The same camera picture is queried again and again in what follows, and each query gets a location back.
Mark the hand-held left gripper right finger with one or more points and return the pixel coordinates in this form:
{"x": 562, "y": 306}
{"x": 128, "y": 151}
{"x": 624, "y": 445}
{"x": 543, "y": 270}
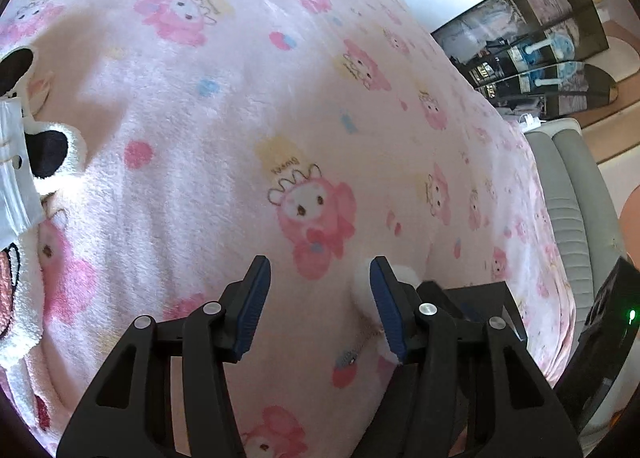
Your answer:
{"x": 387, "y": 310}

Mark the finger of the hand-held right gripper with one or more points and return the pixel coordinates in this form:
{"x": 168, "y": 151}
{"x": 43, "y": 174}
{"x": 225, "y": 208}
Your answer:
{"x": 475, "y": 300}

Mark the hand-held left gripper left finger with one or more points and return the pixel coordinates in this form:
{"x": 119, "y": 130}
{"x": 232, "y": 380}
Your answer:
{"x": 252, "y": 310}

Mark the white plush dog blanket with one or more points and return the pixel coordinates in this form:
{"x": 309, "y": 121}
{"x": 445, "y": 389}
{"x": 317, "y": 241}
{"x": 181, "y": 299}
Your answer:
{"x": 50, "y": 148}

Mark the pink cartoon printed blanket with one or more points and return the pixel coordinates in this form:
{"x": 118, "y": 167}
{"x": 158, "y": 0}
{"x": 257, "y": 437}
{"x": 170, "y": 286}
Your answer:
{"x": 225, "y": 113}

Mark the dark display cabinet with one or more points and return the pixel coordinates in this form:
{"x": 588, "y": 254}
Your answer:
{"x": 550, "y": 3}

